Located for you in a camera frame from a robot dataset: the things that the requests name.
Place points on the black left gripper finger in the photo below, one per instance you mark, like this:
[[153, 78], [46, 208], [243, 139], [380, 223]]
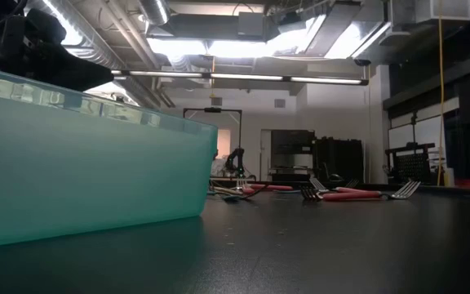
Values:
[[76, 73]]

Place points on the black background robot arm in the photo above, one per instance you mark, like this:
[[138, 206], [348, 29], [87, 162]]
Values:
[[239, 157]]

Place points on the teal plastic bin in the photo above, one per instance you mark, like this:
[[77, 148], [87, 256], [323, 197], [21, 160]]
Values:
[[76, 163]]

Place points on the long ceiling light bar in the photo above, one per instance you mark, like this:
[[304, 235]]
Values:
[[243, 77]]

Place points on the grey ceiling unit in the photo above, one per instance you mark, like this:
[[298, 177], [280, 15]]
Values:
[[251, 24]]

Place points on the black cabinet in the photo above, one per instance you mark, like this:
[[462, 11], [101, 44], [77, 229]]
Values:
[[292, 143]]

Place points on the black equipment cases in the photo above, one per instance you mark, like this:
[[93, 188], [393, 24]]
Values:
[[341, 159]]

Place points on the black pegboard cart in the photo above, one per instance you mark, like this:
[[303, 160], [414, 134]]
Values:
[[412, 167]]

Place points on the white bottle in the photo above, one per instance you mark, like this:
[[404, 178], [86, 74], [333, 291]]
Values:
[[449, 177]]

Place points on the silver ribbed ventilation duct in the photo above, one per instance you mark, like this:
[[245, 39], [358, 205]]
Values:
[[96, 45]]

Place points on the black gantry frame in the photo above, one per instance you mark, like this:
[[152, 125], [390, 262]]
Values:
[[212, 110]]

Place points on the black dome security camera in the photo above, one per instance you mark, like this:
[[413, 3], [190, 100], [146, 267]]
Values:
[[362, 62]]

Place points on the white wall board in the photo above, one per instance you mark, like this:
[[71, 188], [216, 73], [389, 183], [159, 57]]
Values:
[[426, 130]]

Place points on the white ceiling duct box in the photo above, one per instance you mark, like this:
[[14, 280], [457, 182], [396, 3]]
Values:
[[443, 10]]

